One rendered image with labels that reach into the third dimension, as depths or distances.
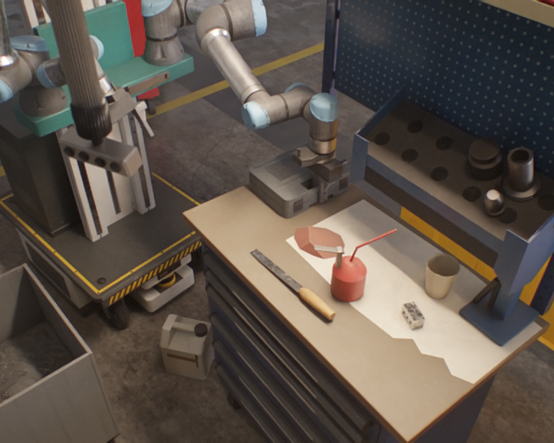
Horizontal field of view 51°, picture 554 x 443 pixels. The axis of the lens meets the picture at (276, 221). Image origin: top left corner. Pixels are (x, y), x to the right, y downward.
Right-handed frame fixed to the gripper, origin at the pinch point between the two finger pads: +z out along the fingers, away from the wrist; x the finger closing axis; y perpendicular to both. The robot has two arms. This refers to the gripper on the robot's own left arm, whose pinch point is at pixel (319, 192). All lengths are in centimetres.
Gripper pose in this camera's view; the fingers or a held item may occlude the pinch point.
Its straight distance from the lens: 172.2
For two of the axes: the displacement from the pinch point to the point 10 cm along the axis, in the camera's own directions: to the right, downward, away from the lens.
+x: -6.0, -5.2, 6.0
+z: 0.0, 7.5, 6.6
